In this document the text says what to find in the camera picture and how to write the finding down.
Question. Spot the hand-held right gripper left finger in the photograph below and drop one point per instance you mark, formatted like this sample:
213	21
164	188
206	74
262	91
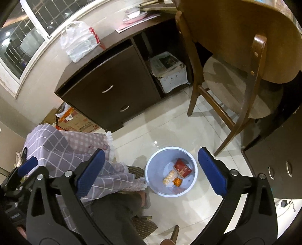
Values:
90	174

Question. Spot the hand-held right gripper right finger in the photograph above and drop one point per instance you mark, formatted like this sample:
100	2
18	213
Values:
212	174

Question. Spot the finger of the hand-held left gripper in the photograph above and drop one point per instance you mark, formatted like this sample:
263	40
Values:
27	166

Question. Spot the light blue plastic bin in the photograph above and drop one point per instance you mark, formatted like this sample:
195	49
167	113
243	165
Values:
155	169

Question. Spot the red snack packet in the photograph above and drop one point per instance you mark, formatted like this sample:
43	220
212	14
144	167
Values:
182	168

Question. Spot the orange snack packet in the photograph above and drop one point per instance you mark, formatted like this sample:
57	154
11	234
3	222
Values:
178	182

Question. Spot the purple plaid cloth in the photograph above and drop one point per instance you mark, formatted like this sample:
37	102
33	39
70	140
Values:
61	146

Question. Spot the yellow snack packet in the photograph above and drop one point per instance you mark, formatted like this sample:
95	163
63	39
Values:
169	179

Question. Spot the person's leg in grey trousers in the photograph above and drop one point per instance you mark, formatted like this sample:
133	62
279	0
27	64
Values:
113	216

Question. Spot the printed cardboard box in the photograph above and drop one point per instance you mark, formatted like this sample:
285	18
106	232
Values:
80	123

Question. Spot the person's foot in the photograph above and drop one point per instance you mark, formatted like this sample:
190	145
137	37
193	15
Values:
142	199

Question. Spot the grey slipper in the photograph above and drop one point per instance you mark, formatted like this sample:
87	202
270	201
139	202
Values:
148	200

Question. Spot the woven seat chair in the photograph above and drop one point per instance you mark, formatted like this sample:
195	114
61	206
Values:
146	227

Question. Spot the wooden chair with cushion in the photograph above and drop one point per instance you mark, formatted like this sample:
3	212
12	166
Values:
236	89

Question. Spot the dark brown drawer cabinet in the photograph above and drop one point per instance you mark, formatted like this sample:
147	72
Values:
108	77

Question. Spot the white plastic crate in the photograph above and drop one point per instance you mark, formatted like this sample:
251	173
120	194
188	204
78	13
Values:
173	81

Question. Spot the folded newspapers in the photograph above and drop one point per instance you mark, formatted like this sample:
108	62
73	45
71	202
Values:
165	62

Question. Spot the window with metal grille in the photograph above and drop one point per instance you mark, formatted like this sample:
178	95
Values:
26	37

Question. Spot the white plastic bag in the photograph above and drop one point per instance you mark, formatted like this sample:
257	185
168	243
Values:
79	41

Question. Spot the round wooden table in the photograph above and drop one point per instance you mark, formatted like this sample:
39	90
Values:
236	28

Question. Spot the pink paper sheet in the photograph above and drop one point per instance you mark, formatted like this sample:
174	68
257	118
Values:
139	22

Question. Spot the white bowl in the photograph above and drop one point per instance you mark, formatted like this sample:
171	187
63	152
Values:
135	13

